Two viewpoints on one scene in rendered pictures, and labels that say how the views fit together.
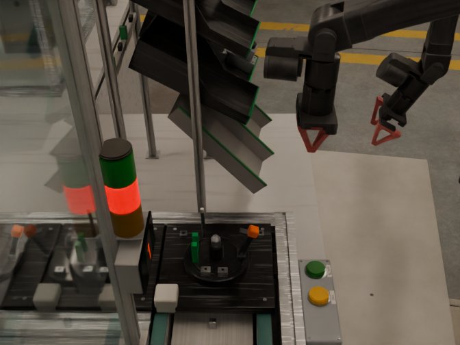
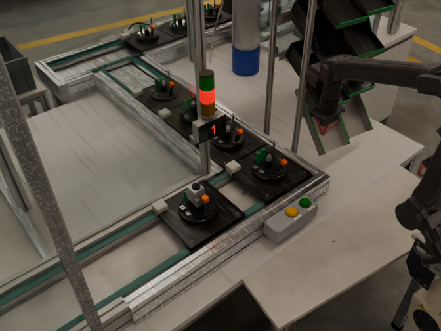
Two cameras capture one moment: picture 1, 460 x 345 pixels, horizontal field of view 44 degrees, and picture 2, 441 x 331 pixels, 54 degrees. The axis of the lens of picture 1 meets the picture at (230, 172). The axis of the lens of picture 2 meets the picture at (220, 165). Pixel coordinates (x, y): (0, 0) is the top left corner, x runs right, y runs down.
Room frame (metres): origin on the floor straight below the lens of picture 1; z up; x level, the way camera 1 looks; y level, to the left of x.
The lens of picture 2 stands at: (-0.12, -0.81, 2.10)
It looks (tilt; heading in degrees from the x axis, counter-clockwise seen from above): 41 degrees down; 50
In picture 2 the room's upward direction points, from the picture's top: 1 degrees counter-clockwise
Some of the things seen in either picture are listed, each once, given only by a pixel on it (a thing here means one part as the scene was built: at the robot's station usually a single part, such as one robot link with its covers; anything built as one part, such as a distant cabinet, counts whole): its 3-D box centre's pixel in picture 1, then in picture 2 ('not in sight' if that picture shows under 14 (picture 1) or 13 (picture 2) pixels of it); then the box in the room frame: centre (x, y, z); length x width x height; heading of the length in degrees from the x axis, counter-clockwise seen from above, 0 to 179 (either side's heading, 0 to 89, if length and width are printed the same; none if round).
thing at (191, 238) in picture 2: not in sight; (197, 212); (0.49, 0.05, 0.96); 0.24 x 0.24 x 0.02; 88
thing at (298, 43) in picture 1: (300, 50); (323, 73); (0.88, -0.12, 1.44); 0.11 x 0.09 x 0.12; 78
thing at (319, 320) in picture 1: (317, 306); (291, 218); (0.74, -0.17, 0.93); 0.21 x 0.07 x 0.06; 178
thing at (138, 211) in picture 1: (126, 215); (207, 106); (0.65, 0.16, 1.28); 0.05 x 0.05 x 0.05
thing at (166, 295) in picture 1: (215, 248); (268, 161); (0.83, 0.03, 1.01); 0.24 x 0.24 x 0.13; 88
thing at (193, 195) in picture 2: not in sight; (194, 191); (0.49, 0.06, 1.06); 0.08 x 0.04 x 0.07; 88
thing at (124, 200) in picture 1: (122, 191); (207, 94); (0.65, 0.16, 1.33); 0.05 x 0.05 x 0.05
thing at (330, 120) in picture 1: (317, 98); (328, 105); (0.87, -0.16, 1.35); 0.10 x 0.07 x 0.07; 178
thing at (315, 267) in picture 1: (315, 270); (304, 203); (0.81, -0.18, 0.96); 0.04 x 0.04 x 0.02
